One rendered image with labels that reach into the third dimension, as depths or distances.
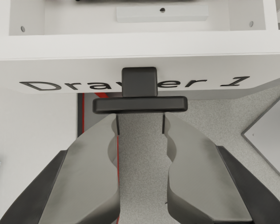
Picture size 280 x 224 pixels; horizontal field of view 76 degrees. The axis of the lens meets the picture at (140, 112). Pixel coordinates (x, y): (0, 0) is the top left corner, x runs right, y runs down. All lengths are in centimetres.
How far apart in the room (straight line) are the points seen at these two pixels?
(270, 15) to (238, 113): 101
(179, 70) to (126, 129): 91
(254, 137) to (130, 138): 70
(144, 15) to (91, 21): 7
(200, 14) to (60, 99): 23
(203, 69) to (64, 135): 23
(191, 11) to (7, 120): 31
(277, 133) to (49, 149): 117
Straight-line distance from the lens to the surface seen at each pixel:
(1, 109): 36
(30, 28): 24
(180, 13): 24
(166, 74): 17
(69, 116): 31
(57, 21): 27
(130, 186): 109
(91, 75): 17
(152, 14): 24
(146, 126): 105
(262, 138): 123
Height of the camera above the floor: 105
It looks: 84 degrees down
